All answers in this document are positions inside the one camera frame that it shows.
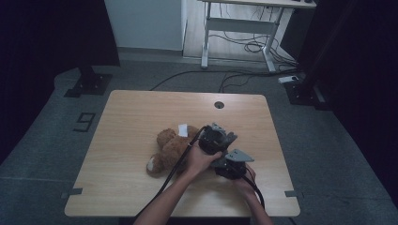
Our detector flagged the white power strip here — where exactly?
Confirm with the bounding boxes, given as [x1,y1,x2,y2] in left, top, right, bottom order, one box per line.
[278,75,300,84]

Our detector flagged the long black floor cable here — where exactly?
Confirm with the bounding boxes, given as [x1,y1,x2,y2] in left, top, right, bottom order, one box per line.
[149,68,301,94]

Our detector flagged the grey tape strip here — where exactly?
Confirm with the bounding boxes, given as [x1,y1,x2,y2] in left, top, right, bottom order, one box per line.
[60,187,84,200]
[283,189,305,199]

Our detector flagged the brown teddy bear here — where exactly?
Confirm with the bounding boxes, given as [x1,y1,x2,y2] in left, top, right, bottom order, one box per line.
[145,123,205,179]

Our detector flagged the left hand-held gripper black cable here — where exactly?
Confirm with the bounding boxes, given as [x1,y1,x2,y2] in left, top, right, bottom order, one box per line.
[132,126,208,225]

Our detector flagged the person's right hand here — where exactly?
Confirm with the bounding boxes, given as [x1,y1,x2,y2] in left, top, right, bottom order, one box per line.
[232,165,257,197]

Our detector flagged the tangle of black floor cables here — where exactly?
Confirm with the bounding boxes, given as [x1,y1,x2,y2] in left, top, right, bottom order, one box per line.
[208,3,299,70]

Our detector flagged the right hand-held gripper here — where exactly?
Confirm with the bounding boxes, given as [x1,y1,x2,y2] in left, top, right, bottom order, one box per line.
[214,148,255,181]

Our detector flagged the dark curtain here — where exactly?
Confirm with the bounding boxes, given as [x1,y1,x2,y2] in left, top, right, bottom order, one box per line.
[295,0,398,200]
[0,0,121,165]

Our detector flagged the white metal frame desk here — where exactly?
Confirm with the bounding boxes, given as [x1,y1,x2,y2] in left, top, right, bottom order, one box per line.
[198,0,317,74]

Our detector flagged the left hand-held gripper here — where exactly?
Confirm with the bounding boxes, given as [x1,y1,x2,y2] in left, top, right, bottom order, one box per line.
[198,122,239,156]

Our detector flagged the person's left hand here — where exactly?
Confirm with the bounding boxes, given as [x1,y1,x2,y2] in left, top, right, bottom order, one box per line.
[184,142,223,179]

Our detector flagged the black stand base plate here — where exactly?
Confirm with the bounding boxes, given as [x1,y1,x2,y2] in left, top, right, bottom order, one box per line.
[283,78,333,111]
[63,65,114,98]

